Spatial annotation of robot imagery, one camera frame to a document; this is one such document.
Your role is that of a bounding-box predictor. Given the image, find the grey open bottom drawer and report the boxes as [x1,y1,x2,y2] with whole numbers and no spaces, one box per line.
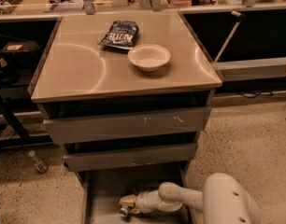
[80,163,194,224]

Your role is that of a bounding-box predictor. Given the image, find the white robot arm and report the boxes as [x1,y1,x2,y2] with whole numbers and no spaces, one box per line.
[119,173,261,224]

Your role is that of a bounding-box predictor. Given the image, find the blue kettle chips bag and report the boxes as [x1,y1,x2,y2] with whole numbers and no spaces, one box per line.
[99,21,139,49]

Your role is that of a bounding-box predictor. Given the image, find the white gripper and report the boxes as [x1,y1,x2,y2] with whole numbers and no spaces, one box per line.
[119,191,150,215]

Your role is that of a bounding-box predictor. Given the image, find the grey top drawer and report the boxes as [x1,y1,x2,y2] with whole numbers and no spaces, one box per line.
[43,106,211,145]

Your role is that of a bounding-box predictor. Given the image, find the silver blue redbull can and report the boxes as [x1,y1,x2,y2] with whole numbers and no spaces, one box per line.
[119,203,131,217]

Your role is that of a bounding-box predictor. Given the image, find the white pole black tip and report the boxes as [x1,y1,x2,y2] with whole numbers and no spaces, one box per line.
[214,10,245,63]

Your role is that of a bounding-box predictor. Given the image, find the white bowl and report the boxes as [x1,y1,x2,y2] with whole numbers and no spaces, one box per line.
[128,44,171,72]

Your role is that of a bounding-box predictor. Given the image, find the dark bag on shelf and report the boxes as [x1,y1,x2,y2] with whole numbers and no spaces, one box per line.
[0,41,41,69]

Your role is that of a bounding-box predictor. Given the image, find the grey drawer cabinet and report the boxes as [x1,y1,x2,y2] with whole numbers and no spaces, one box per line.
[27,10,224,224]

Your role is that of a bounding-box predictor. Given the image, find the grey metal bench rail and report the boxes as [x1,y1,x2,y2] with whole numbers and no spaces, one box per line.
[213,57,286,82]

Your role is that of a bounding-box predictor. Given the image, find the grey middle drawer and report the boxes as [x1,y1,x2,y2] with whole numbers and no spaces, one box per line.
[64,143,197,172]

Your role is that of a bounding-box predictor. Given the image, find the plastic bottle on floor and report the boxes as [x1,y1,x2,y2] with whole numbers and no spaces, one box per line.
[28,150,49,174]

